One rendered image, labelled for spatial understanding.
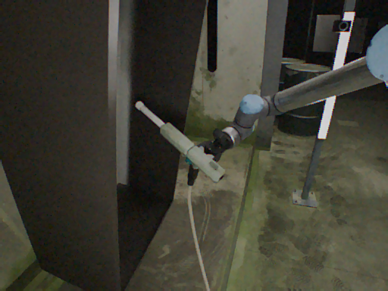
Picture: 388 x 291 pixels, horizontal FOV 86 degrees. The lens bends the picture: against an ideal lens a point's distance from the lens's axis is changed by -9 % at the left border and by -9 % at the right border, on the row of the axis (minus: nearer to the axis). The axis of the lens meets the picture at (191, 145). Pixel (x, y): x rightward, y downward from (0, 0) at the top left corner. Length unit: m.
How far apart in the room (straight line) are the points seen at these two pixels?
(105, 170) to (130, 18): 0.71
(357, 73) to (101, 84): 0.68
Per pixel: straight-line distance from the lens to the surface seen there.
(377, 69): 0.60
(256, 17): 2.50
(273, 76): 2.53
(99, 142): 0.46
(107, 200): 0.55
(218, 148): 0.91
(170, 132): 0.88
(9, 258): 1.69
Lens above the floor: 1.33
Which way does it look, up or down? 28 degrees down
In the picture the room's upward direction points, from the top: 2 degrees counter-clockwise
